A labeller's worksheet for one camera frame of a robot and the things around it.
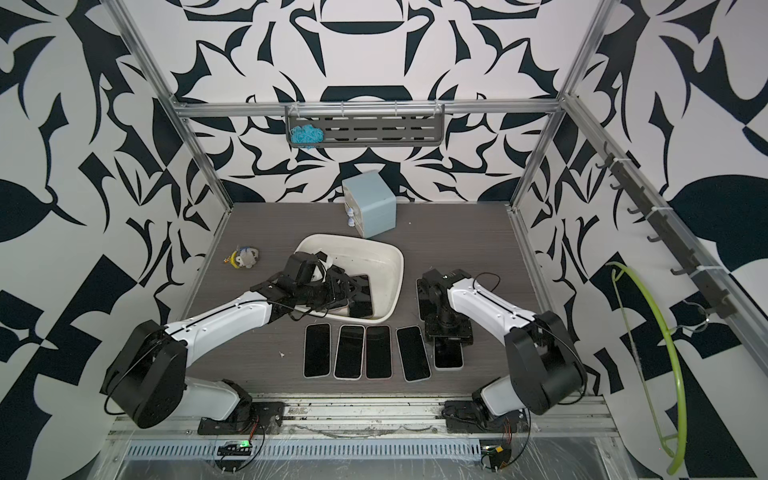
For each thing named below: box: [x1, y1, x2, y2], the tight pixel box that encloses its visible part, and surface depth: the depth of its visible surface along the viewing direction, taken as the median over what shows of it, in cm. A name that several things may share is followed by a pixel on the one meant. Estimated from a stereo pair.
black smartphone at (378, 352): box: [365, 325, 393, 380], surface depth 86 cm
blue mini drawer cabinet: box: [341, 170, 397, 239], surface depth 105 cm
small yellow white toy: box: [223, 245, 259, 269], surface depth 101 cm
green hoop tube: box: [607, 262, 687, 475], surface depth 51 cm
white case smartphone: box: [333, 324, 366, 381], surface depth 86 cm
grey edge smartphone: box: [302, 323, 332, 379], surface depth 87 cm
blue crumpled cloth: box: [290, 124, 325, 150], surface depth 93 cm
